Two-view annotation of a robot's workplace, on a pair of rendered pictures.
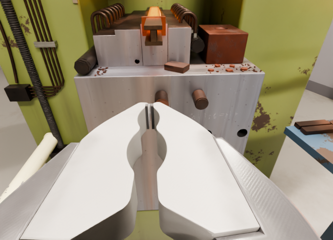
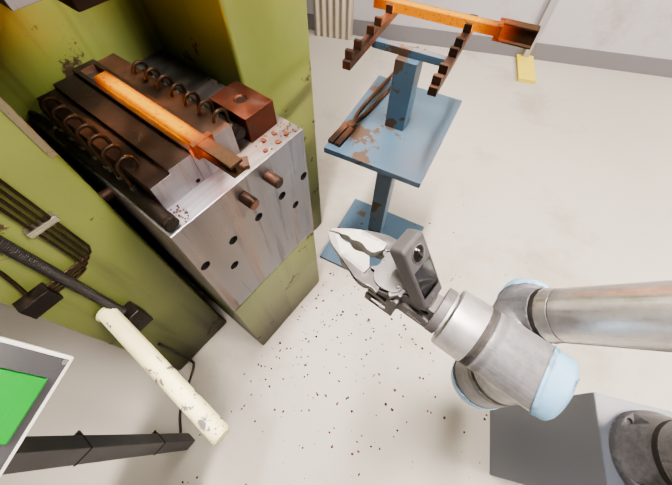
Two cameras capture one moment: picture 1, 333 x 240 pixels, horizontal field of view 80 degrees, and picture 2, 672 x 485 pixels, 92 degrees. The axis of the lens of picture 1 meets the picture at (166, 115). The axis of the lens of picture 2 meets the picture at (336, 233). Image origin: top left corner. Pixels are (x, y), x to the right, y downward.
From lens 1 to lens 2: 0.44 m
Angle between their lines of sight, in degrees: 42
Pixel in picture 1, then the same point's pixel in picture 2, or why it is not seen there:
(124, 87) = (214, 212)
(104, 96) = (200, 231)
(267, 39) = (268, 70)
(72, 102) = (108, 259)
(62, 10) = (39, 174)
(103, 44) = (163, 189)
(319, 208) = (358, 171)
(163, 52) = not seen: hidden behind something
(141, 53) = (199, 171)
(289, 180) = (325, 162)
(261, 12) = (253, 50)
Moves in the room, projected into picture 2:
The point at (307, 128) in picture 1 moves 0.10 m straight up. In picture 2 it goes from (338, 140) to (339, 112)
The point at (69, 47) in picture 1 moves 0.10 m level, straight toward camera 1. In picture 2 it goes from (72, 207) to (117, 218)
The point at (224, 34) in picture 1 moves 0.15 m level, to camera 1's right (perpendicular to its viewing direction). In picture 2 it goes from (256, 112) to (304, 80)
